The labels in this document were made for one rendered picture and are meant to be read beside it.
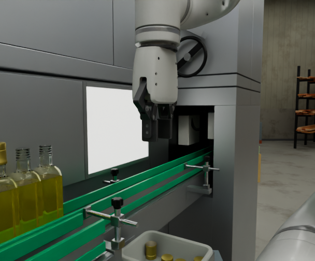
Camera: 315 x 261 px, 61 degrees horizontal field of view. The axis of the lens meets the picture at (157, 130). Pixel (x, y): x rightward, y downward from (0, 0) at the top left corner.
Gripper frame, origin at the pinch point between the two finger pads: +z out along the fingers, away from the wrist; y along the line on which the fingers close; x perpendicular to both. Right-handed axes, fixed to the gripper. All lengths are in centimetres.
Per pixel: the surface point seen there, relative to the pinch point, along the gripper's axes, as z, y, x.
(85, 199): 23.9, -13.1, -33.1
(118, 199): 18.0, -5.5, -14.2
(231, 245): 68, -90, -8
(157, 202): 32, -41, -24
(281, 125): 75, -1138, -83
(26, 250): 25.0, 12.7, -23.6
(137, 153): 17, -55, -42
